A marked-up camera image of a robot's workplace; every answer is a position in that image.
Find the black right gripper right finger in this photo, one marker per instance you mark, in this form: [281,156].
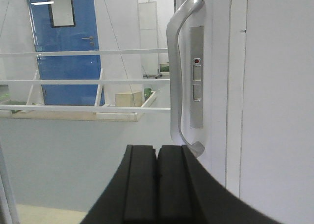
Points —
[188,194]

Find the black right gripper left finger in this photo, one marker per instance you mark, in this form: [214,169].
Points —
[131,195]

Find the white framed sliding glass door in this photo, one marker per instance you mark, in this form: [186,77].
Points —
[74,56]

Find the silver door handle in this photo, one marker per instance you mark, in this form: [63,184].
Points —
[176,89]

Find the wooden box behind glass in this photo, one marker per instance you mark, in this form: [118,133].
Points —
[128,99]

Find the light wooden platform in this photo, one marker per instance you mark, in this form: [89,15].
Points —
[83,116]

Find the silver lock plate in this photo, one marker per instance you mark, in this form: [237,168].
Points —
[197,63]

